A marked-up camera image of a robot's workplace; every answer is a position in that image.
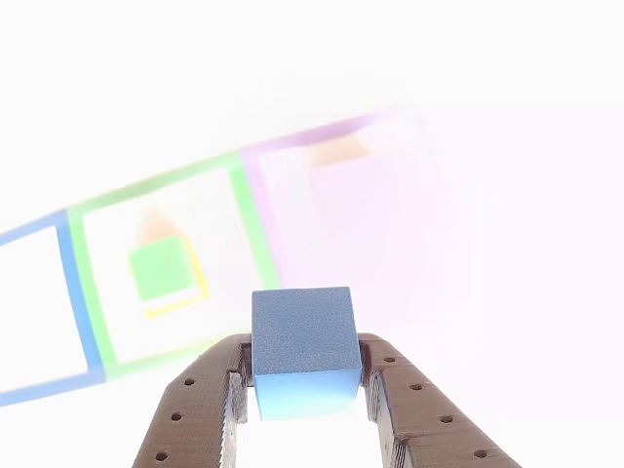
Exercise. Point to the small blue cube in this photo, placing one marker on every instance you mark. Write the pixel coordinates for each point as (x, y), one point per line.
(302, 331)

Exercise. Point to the orange square block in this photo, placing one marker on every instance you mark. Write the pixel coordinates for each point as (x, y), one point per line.
(197, 280)

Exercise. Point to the green square block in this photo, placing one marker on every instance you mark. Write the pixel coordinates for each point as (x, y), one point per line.
(161, 268)

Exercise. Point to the green tape square outline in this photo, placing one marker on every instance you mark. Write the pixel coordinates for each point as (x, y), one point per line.
(90, 292)

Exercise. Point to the blue tape square outline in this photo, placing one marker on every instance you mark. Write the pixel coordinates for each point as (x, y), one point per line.
(78, 302)

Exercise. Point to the purple tape square outline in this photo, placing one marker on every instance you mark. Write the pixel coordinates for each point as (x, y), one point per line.
(258, 205)

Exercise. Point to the purple square block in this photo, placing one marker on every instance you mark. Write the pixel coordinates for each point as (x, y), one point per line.
(356, 209)

